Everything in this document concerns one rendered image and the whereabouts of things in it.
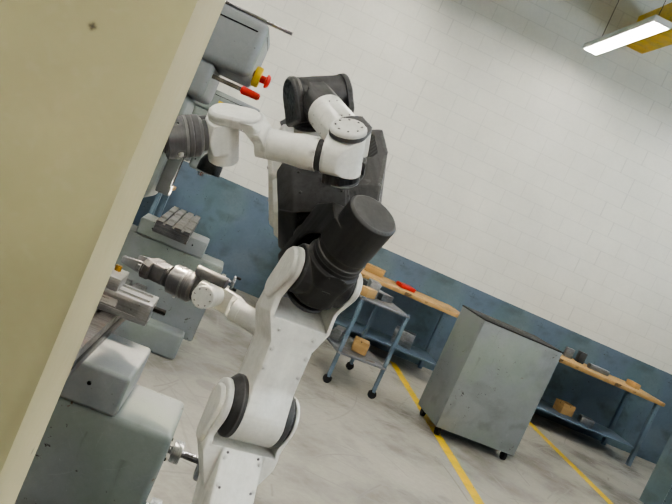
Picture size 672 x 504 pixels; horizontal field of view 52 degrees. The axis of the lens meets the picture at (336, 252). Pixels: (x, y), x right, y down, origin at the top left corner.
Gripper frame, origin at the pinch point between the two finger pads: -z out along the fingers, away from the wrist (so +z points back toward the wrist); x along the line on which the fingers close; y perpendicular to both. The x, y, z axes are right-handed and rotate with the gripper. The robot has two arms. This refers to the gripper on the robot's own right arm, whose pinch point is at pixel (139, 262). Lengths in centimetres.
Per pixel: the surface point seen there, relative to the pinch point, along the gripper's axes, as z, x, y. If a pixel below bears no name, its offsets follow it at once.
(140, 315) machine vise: 1.8, -12.6, 17.5
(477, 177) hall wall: 84, -699, -137
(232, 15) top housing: 1, 10, -73
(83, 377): 3.2, 13.0, 32.7
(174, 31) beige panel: 64, 164, -43
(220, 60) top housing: 2, 9, -61
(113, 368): 8.3, 8.2, 28.5
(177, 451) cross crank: 31, -9, 49
